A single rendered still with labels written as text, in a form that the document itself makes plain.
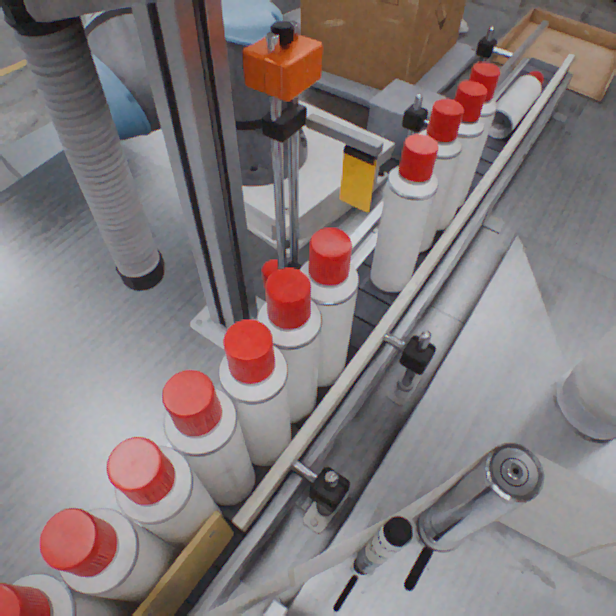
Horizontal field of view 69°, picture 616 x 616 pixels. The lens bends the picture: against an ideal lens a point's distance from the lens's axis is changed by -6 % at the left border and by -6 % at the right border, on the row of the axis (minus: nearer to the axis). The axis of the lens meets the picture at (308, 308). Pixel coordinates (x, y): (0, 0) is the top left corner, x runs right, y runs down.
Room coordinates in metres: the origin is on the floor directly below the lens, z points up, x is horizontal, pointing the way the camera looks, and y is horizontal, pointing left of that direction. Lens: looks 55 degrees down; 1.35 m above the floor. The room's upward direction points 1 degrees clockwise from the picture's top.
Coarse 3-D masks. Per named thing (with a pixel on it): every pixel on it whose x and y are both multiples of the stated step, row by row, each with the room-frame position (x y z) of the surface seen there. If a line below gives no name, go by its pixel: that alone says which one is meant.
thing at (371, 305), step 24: (528, 72) 0.94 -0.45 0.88; (552, 72) 0.95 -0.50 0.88; (504, 144) 0.68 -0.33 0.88; (480, 168) 0.61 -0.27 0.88; (360, 264) 0.40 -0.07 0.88; (360, 288) 0.36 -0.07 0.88; (360, 312) 0.33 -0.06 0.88; (384, 312) 0.33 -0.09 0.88; (360, 336) 0.29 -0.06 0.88; (336, 408) 0.20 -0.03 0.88; (216, 504) 0.10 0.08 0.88; (240, 504) 0.10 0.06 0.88; (144, 528) 0.07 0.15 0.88; (192, 600) 0.01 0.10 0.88
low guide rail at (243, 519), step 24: (528, 120) 0.70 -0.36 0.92; (480, 192) 0.51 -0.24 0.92; (456, 216) 0.46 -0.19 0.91; (432, 264) 0.38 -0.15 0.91; (408, 288) 0.34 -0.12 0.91; (360, 360) 0.24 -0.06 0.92; (336, 384) 0.21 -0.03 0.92; (312, 432) 0.16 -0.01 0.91; (288, 456) 0.14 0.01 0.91; (264, 480) 0.12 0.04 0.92; (264, 504) 0.10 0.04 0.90; (240, 528) 0.07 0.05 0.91
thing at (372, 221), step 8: (544, 24) 0.99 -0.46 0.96; (536, 32) 0.95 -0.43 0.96; (528, 40) 0.91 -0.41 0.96; (520, 48) 0.87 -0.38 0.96; (528, 48) 0.89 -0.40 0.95; (512, 56) 0.83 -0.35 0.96; (520, 56) 0.85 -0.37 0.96; (504, 64) 0.80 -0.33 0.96; (512, 64) 0.81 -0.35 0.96; (504, 72) 0.77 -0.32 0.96; (376, 208) 0.42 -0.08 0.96; (368, 216) 0.41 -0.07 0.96; (376, 216) 0.41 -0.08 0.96; (368, 224) 0.39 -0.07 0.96; (376, 224) 0.40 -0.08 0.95; (360, 232) 0.38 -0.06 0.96; (368, 232) 0.39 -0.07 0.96; (352, 240) 0.37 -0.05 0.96; (360, 240) 0.37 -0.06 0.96; (352, 248) 0.36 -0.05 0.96
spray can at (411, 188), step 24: (408, 144) 0.38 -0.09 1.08; (432, 144) 0.38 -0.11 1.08; (408, 168) 0.37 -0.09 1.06; (432, 168) 0.37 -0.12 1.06; (408, 192) 0.36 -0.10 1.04; (432, 192) 0.36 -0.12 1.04; (384, 216) 0.37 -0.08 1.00; (408, 216) 0.36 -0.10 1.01; (384, 240) 0.37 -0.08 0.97; (408, 240) 0.36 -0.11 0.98; (384, 264) 0.36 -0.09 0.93; (408, 264) 0.36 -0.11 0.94; (384, 288) 0.36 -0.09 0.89
